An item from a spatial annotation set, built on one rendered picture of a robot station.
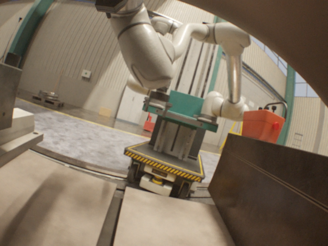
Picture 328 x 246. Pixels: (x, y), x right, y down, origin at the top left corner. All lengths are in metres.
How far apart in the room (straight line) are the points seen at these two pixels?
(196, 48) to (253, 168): 1.34
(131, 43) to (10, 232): 0.54
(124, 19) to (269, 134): 0.64
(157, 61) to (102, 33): 7.32
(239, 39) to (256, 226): 0.78
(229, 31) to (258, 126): 0.48
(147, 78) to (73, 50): 7.33
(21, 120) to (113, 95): 5.97
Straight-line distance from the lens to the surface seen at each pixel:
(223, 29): 0.80
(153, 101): 1.21
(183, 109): 1.31
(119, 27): 0.39
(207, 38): 0.83
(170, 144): 1.41
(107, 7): 0.30
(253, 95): 10.96
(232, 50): 0.82
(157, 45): 0.35
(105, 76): 6.79
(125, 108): 6.06
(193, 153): 1.52
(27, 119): 0.89
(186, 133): 1.34
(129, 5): 0.36
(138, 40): 0.34
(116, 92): 6.61
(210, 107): 1.16
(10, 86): 0.57
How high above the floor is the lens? 0.66
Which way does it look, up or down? 2 degrees down
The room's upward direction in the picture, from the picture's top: 17 degrees clockwise
